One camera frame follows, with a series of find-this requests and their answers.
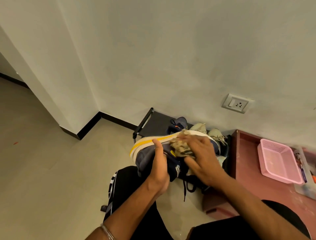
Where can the person's right hand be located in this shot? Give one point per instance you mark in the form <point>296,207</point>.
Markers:
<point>206,160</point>

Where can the person's left hand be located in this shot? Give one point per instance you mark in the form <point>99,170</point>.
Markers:
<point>159,173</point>

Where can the person's left thumb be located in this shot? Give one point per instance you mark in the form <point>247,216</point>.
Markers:
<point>158,150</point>

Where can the person's right thumb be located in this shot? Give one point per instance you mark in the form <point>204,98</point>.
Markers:
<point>190,164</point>

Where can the navy sneaker with yellow stripe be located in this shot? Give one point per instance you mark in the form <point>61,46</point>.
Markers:
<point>144,154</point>

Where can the beige cloth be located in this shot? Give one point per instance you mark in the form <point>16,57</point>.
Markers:
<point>179,147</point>

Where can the person's left forearm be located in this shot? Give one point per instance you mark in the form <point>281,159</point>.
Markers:
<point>128,212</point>

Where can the person's right forearm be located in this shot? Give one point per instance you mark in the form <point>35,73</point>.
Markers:
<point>251,210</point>

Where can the black shoe rack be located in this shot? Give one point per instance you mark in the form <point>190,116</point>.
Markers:
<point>153,122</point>

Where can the navy sneaker with orange mark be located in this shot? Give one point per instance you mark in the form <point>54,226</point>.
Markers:
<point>179,123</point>

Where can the beige sneaker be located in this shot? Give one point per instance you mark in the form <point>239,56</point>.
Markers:
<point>198,128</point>
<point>218,138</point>

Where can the black trousers with white stripe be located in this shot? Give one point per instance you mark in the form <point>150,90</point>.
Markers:
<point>128,183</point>

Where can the reddish brown low table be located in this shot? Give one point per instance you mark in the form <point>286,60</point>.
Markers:
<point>249,170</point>

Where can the small dark object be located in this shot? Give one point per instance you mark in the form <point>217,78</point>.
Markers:
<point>104,208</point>

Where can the pink plastic basket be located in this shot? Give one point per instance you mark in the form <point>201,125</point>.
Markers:
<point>279,160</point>

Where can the pen with dark cap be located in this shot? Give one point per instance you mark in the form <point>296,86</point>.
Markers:
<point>302,170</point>

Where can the clear plastic container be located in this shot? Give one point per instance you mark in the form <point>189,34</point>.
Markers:
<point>308,190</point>

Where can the white wall socket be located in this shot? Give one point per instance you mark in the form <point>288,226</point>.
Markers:
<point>237,103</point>

